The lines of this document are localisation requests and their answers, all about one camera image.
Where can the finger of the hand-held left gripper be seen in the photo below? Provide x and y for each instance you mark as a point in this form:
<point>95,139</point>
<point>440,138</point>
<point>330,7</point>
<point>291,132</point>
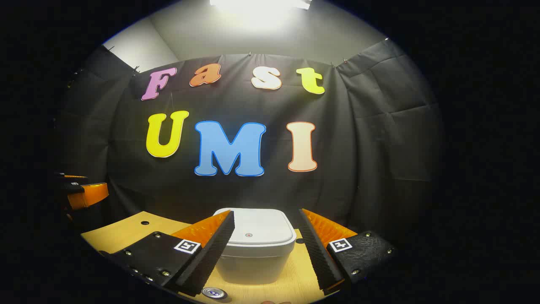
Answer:
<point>74,177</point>
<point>90,195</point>

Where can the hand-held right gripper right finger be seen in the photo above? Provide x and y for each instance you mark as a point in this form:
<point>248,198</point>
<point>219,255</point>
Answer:
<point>318,257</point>

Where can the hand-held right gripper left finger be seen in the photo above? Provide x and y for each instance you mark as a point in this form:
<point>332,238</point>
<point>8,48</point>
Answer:
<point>211,257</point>

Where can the blue pop can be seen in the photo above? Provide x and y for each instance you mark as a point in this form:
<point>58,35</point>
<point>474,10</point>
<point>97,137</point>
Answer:
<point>214,292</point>

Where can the white desktop garbage bin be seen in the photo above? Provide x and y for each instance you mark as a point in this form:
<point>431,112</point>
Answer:
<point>257,228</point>

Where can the black backdrop cloth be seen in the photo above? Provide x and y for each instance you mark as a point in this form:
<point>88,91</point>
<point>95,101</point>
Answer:
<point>253,194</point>

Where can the ceiling light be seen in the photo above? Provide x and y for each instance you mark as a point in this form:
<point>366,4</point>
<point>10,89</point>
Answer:
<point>261,3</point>

